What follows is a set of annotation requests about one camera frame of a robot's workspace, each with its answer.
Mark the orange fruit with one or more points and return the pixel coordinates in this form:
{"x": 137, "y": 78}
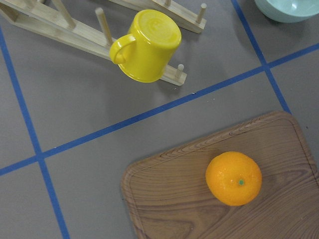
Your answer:
{"x": 234, "y": 178}

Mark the brown wooden tray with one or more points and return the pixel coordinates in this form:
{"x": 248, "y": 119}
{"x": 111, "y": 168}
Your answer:
{"x": 168, "y": 198}

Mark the yellow mug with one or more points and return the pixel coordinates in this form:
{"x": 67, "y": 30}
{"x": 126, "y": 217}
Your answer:
{"x": 145, "y": 51}

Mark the wooden dish rack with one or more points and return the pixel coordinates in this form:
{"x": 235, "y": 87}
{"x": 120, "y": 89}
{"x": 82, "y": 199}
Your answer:
{"x": 56, "y": 22}

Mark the green ceramic bowl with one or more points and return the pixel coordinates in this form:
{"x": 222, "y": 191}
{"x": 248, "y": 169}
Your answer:
{"x": 288, "y": 11}

